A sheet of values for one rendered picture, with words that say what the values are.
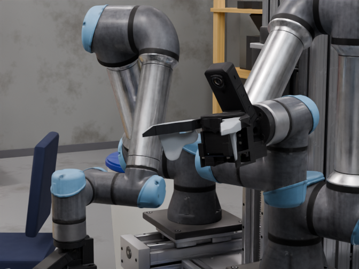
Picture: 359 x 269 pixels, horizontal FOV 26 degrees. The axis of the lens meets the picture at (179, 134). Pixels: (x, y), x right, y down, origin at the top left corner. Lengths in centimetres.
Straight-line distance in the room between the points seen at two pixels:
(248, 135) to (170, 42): 66
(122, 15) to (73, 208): 48
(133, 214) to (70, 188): 251
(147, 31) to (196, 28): 682
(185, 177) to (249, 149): 89
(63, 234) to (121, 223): 257
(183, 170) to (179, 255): 23
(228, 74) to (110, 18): 72
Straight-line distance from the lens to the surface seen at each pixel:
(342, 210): 159
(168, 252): 209
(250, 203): 199
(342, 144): 158
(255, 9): 759
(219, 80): 121
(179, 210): 210
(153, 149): 177
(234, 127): 111
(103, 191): 178
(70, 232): 173
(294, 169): 136
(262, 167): 137
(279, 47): 154
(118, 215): 430
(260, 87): 149
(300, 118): 134
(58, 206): 172
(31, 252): 370
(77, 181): 171
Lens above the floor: 165
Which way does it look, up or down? 10 degrees down
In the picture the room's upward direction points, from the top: straight up
